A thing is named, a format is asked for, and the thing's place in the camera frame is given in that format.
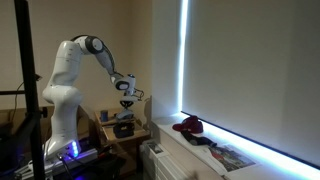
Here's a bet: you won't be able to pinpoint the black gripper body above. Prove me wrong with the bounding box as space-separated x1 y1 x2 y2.
119 99 135 109

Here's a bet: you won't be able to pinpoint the light blue cap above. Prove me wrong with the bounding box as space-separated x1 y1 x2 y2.
115 108 135 121

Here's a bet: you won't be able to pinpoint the light wooden drawer cabinet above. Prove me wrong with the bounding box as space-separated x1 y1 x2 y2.
93 108 152 174

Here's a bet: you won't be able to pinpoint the black cap with yellow logo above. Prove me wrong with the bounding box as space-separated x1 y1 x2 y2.
113 122 135 139

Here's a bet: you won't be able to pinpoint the white windowsill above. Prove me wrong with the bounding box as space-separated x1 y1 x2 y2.
151 112 320 180

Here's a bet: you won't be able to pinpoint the red cap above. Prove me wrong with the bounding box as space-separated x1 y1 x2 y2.
172 115 204 135

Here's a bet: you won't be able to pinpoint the blue cylindrical can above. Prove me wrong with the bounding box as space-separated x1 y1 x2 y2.
100 109 109 123

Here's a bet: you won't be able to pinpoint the wooden pull-out shelf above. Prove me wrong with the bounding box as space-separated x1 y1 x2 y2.
101 122 152 144

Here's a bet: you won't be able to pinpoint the white-framed photo card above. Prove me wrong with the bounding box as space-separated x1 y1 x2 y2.
146 141 165 156

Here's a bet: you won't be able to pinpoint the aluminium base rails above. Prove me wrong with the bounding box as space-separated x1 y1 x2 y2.
14 146 100 180

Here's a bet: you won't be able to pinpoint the white panel radiator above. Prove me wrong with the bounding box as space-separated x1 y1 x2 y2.
139 139 193 180

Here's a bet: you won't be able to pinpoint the navy blue cloth item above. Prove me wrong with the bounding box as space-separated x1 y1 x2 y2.
180 129 218 148

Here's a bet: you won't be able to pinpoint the black tripod stand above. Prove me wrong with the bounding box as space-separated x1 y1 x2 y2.
0 0 47 180

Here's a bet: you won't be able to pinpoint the colourful printed magazine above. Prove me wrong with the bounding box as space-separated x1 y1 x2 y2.
199 143 258 177

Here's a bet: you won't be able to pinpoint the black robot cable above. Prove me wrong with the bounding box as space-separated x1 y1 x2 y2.
133 87 145 102

